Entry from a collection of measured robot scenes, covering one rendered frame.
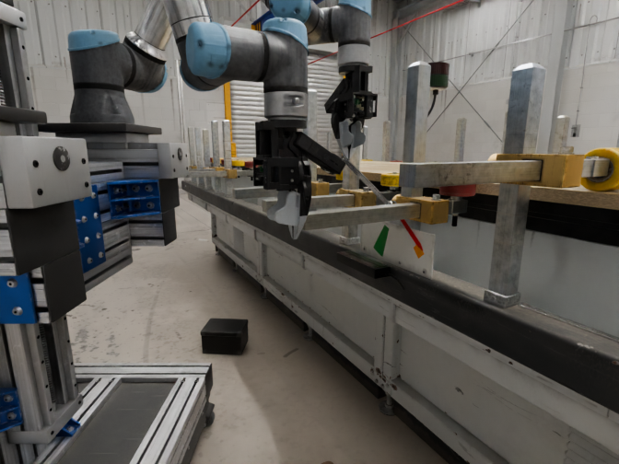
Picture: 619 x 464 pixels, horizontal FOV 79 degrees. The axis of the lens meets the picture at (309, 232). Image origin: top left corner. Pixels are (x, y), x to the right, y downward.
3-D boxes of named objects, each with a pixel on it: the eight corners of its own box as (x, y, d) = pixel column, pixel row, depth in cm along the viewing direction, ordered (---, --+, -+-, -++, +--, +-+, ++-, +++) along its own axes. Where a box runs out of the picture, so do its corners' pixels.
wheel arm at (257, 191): (236, 202, 113) (235, 188, 112) (232, 201, 116) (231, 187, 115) (354, 193, 133) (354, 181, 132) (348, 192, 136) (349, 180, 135)
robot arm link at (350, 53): (332, 50, 89) (359, 53, 93) (332, 70, 90) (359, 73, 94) (349, 41, 83) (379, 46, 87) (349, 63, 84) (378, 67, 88)
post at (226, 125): (227, 204, 218) (223, 119, 208) (226, 203, 221) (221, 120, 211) (233, 204, 220) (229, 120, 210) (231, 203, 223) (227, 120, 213)
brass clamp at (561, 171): (560, 189, 56) (565, 154, 54) (481, 181, 67) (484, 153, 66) (582, 187, 58) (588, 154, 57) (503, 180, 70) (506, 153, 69)
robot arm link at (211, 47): (181, 84, 62) (244, 88, 67) (198, 72, 53) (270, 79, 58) (178, 32, 60) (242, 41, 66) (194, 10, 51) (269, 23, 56)
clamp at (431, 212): (431, 225, 79) (432, 201, 78) (389, 214, 91) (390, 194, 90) (449, 222, 82) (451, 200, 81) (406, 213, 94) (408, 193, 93)
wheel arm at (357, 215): (306, 235, 69) (306, 212, 68) (297, 231, 72) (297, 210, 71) (467, 215, 89) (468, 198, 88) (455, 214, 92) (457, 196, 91)
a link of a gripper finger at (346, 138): (348, 159, 89) (349, 119, 87) (334, 158, 94) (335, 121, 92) (358, 158, 91) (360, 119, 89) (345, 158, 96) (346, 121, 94)
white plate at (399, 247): (429, 280, 81) (433, 235, 79) (359, 251, 103) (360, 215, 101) (432, 279, 81) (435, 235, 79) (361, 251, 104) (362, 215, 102)
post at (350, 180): (347, 270, 112) (351, 100, 101) (341, 266, 115) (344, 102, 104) (356, 268, 113) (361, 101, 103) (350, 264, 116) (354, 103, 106)
